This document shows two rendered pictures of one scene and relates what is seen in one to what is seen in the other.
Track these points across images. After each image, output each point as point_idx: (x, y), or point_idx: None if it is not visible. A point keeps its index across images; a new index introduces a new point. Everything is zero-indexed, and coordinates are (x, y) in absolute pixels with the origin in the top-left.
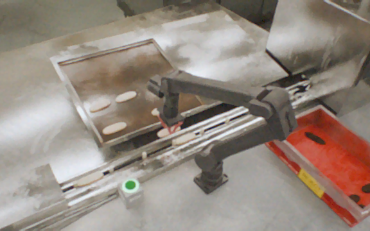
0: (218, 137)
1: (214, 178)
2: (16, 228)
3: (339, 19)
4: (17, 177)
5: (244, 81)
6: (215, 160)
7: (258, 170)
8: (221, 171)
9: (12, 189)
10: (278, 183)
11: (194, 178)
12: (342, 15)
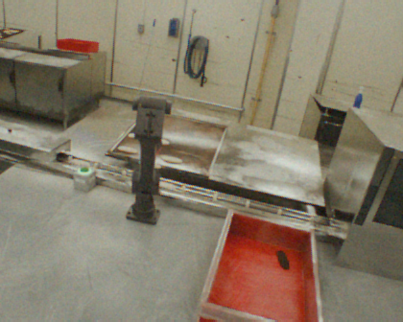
0: (187, 197)
1: (137, 207)
2: (20, 150)
3: (365, 139)
4: (51, 134)
5: (270, 185)
6: (134, 178)
7: (188, 238)
8: (145, 202)
9: (41, 136)
10: (188, 255)
11: (132, 204)
12: (367, 134)
